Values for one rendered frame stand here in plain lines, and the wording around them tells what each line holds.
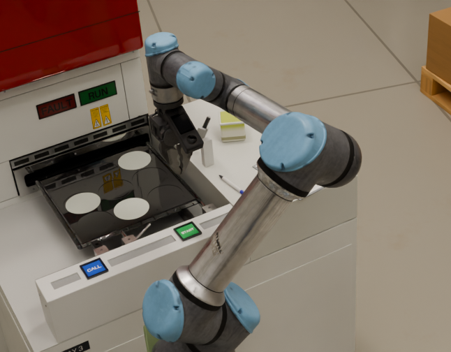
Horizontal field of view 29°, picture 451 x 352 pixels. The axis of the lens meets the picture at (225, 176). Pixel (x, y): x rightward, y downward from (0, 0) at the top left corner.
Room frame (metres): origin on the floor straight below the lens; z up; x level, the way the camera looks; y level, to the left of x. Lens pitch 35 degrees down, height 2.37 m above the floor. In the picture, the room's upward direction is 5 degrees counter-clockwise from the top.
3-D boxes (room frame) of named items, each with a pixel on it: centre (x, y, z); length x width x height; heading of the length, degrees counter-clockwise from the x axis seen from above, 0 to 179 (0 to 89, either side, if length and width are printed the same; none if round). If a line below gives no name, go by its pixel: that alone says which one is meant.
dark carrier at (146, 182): (2.07, 0.32, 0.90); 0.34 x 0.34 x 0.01; 26
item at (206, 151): (2.07, 0.05, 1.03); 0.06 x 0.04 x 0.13; 26
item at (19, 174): (2.25, 0.43, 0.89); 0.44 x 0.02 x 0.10; 116
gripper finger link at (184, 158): (1.79, 0.10, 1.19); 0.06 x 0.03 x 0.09; 26
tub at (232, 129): (2.20, -0.03, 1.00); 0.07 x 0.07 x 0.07; 0
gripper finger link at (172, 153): (1.77, 0.13, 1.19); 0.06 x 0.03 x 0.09; 26
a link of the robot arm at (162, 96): (1.78, 0.12, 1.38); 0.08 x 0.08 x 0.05
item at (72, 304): (1.71, 0.22, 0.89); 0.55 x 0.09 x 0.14; 116
